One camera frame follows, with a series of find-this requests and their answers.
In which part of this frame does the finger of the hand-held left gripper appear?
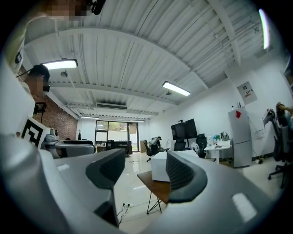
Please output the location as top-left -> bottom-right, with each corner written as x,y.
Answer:
42,143 -> 96,159
63,140 -> 94,145

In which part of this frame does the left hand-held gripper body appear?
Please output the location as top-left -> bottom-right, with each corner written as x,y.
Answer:
21,116 -> 61,151

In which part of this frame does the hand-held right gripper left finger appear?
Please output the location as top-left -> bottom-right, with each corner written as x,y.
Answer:
0,133 -> 129,234

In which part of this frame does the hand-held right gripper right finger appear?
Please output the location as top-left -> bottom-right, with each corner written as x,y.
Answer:
141,150 -> 279,234

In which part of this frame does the white microwave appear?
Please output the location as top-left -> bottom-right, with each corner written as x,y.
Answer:
151,149 -> 200,183

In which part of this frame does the black floodlight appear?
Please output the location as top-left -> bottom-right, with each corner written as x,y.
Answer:
33,102 -> 48,115

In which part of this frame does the dark-framed doorway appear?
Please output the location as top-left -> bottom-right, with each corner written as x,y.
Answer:
95,120 -> 140,153

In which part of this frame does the black low shelf cabinet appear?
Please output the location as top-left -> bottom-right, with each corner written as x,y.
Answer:
114,140 -> 133,157

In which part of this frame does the ceiling air conditioner vent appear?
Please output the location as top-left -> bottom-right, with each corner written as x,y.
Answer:
96,102 -> 128,110

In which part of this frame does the white desk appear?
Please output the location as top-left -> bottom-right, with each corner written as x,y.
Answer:
203,139 -> 232,165

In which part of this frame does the brown wooden table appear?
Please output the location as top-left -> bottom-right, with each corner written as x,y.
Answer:
136,170 -> 174,215

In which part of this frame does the silver refrigerator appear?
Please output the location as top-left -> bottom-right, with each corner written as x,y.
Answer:
228,107 -> 253,169

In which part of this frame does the person's beige shirt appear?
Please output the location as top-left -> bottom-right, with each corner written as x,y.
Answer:
4,12 -> 58,76

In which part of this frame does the person's head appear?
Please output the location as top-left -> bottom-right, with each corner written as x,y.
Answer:
45,0 -> 89,22

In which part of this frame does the black floor cable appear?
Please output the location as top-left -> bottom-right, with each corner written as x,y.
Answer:
116,204 -> 132,224

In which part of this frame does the black wall television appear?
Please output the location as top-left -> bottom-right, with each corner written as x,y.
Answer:
170,118 -> 198,140

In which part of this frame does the grey wall panel box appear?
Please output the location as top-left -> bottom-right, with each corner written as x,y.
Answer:
237,81 -> 258,106

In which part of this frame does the black head-mounted camera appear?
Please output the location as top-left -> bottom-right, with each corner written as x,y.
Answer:
86,0 -> 107,16

